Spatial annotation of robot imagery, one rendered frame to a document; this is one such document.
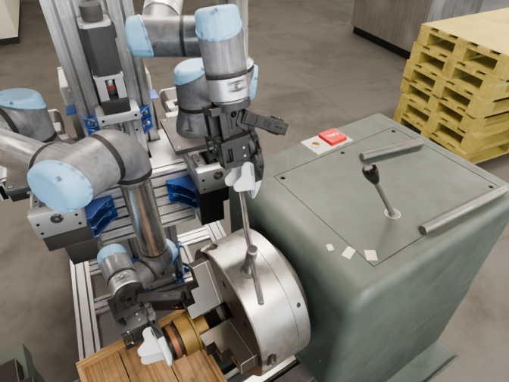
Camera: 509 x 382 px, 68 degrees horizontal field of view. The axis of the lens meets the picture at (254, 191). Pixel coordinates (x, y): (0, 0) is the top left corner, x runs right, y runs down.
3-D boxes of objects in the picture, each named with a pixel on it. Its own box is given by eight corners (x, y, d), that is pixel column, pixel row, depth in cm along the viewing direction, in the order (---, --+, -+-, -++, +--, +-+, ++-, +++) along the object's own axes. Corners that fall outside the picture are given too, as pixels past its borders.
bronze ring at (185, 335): (194, 297, 85) (155, 317, 81) (214, 330, 80) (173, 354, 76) (197, 317, 91) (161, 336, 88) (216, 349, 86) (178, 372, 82)
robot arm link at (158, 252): (119, 107, 90) (159, 248, 121) (80, 127, 83) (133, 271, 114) (154, 119, 85) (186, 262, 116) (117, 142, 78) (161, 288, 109)
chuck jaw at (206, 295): (228, 290, 91) (211, 245, 88) (236, 296, 86) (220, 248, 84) (185, 313, 86) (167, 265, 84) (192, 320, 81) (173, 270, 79)
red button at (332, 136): (332, 133, 115) (333, 126, 114) (346, 142, 111) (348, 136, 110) (317, 139, 113) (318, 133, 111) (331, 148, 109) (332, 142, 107)
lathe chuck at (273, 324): (222, 272, 111) (229, 208, 87) (283, 371, 96) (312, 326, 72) (194, 286, 107) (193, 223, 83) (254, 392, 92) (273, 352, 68)
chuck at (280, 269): (232, 267, 113) (242, 201, 88) (295, 364, 97) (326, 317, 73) (222, 272, 111) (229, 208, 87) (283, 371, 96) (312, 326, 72)
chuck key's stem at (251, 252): (253, 281, 79) (259, 253, 71) (242, 283, 79) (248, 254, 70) (251, 272, 81) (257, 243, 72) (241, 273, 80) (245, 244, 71)
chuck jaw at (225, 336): (243, 308, 85) (273, 350, 77) (244, 321, 88) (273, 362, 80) (198, 333, 81) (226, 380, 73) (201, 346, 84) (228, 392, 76)
